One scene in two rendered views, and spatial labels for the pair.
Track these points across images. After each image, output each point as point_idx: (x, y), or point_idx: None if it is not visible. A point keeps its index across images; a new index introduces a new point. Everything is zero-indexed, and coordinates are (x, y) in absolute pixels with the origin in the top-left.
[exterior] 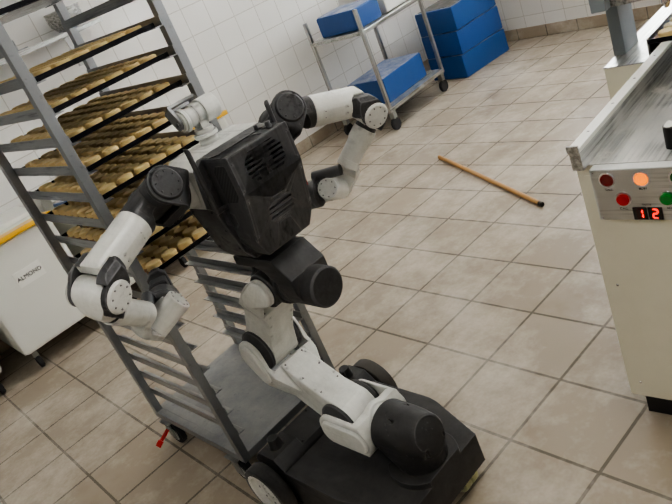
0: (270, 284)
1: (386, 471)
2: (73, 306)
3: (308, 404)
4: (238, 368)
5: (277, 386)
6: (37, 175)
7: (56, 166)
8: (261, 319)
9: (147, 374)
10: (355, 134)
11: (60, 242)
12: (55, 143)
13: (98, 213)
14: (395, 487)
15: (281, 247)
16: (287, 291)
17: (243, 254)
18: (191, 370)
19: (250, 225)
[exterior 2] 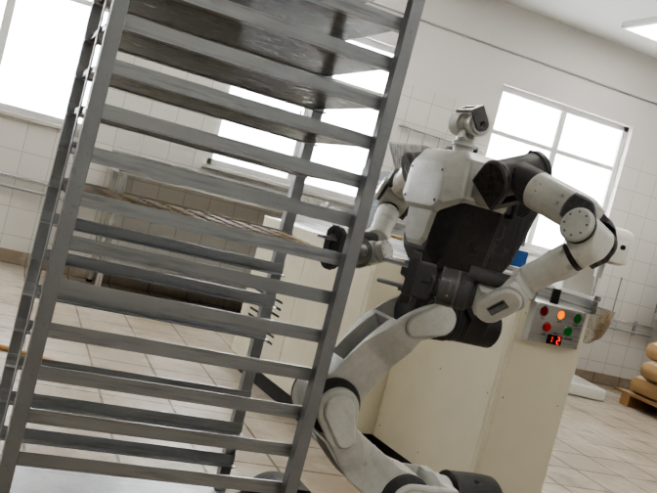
0: (456, 311)
1: None
2: (585, 237)
3: (359, 484)
4: (61, 491)
5: (344, 456)
6: (214, 57)
7: (307, 72)
8: (395, 356)
9: (51, 456)
10: (394, 213)
11: (94, 162)
12: (400, 60)
13: (380, 158)
14: None
15: None
16: (477, 320)
17: (465, 270)
18: (318, 409)
19: (519, 242)
